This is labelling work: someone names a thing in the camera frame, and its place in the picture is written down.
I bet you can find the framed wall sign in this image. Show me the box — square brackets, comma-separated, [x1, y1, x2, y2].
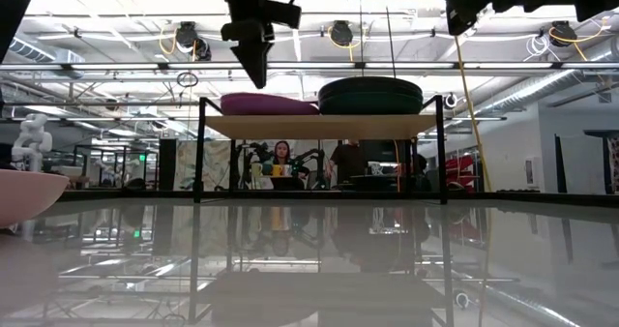
[523, 158, 537, 187]

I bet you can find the black hanging ring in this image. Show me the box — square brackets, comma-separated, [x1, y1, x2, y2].
[175, 71, 200, 89]

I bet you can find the dark green plate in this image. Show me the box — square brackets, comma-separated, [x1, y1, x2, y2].
[317, 75, 425, 101]

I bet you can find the black metal frame station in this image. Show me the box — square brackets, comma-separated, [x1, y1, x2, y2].
[72, 144, 160, 192]

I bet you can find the person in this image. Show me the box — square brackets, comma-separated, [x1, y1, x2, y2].
[324, 140, 368, 189]
[268, 140, 311, 191]

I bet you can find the teal green plate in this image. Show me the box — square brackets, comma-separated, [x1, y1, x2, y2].
[317, 92, 425, 116]

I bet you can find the silver ventilation duct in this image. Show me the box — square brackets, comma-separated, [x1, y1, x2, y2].
[475, 35, 619, 119]

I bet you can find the black ceiling cable reel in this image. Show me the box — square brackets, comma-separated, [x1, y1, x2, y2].
[173, 20, 213, 63]
[329, 19, 355, 48]
[548, 20, 577, 48]

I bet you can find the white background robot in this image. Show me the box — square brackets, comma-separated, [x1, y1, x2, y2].
[10, 112, 54, 174]

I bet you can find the wooden shelf black frame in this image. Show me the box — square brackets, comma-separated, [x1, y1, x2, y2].
[192, 94, 449, 206]

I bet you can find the black pillar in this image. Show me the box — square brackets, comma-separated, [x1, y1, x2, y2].
[158, 137, 179, 192]

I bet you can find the purple plate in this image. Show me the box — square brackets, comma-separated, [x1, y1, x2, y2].
[220, 92, 321, 117]

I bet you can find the yellow hanging cable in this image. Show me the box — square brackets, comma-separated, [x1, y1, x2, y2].
[453, 34, 493, 193]

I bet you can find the black upright panel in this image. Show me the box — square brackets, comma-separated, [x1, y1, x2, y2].
[553, 134, 569, 194]

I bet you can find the red background object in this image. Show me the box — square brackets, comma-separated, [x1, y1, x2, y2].
[444, 154, 479, 189]

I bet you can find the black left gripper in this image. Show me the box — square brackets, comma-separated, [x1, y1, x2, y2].
[221, 0, 303, 91]

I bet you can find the pink plate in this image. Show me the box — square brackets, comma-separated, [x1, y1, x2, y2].
[0, 168, 71, 230]

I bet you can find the long ceiling light bar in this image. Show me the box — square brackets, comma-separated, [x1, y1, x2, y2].
[0, 61, 619, 73]

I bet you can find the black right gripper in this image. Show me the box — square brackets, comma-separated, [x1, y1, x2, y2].
[427, 0, 514, 38]

